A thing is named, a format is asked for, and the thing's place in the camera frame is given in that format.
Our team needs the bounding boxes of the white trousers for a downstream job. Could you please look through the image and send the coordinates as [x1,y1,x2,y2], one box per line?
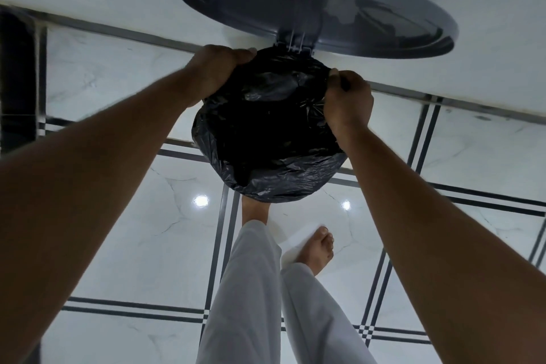
[196,220,379,364]

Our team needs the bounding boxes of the person's left forearm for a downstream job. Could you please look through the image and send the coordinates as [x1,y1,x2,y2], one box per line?
[0,72,201,364]

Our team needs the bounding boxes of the black door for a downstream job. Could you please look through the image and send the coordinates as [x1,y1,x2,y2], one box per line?
[0,5,48,156]

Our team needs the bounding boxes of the person's right forearm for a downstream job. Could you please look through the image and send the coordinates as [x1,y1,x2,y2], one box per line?
[340,123,546,364]

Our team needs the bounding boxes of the person's right foot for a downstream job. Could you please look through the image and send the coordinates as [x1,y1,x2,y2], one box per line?
[294,226,335,277]

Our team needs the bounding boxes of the person's left foot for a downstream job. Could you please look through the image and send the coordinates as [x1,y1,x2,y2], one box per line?
[241,195,270,226]

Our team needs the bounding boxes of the person's left hand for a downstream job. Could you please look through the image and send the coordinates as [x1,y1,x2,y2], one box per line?
[183,45,258,108]

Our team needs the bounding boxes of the grey round bin lid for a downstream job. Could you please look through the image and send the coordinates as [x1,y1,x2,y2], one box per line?
[178,0,460,60]

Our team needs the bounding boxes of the person's right hand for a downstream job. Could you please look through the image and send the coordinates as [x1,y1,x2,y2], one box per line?
[324,69,375,138]

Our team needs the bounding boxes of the black plastic trash bag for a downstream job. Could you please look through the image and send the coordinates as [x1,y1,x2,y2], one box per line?
[191,46,349,203]

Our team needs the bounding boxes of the person's foot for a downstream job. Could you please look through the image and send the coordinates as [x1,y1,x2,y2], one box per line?
[241,195,270,226]
[294,226,335,277]

